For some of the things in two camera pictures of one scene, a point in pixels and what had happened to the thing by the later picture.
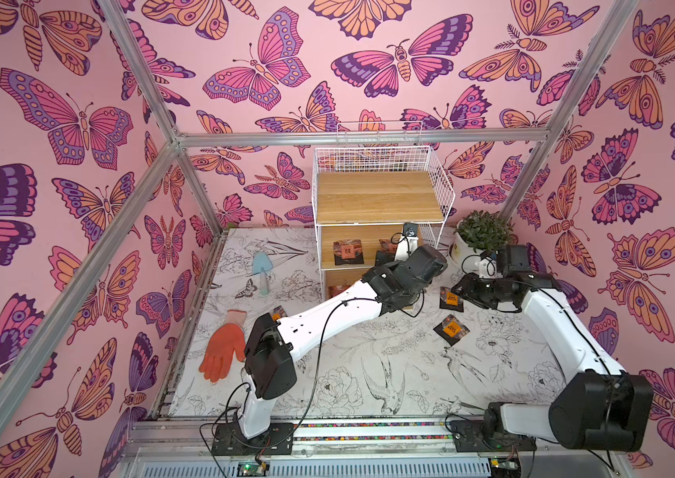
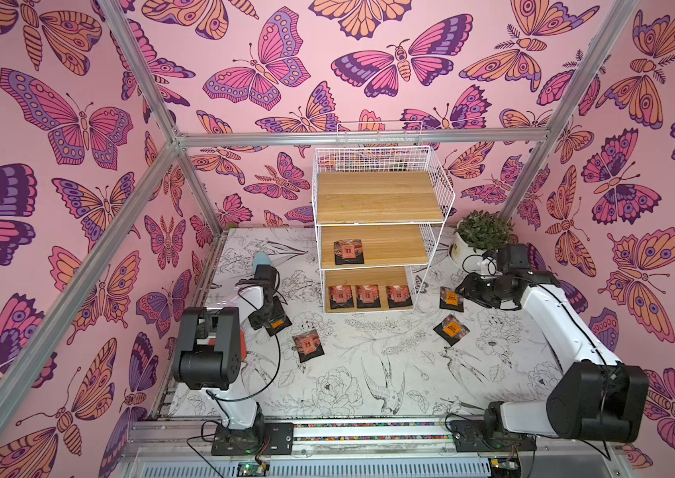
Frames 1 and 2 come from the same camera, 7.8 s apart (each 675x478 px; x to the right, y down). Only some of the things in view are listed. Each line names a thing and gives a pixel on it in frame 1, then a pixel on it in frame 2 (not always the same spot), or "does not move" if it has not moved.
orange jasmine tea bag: [451, 330] does not move
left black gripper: [384, 261] → [258, 323]
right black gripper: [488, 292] does not move
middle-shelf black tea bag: [348, 251] does not move
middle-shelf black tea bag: [387, 246] → [308, 346]
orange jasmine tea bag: [449, 300] does not move
